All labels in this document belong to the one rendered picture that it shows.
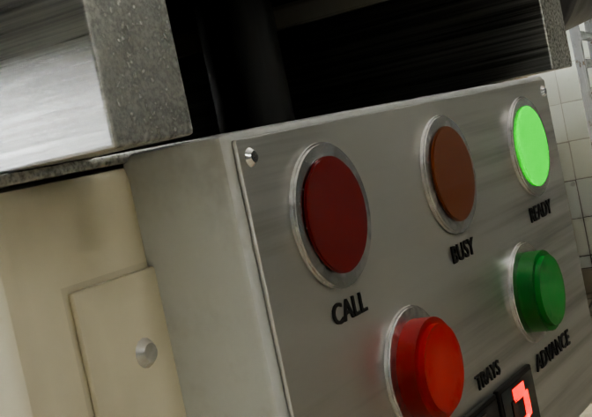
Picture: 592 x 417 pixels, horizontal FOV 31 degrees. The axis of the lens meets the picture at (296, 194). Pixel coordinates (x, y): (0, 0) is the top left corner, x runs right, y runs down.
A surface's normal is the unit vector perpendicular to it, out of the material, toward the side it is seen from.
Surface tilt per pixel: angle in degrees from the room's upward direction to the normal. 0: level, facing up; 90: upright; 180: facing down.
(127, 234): 90
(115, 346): 90
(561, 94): 90
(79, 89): 90
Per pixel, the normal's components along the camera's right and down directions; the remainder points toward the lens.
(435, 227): 0.83, -0.14
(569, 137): -0.38, 0.13
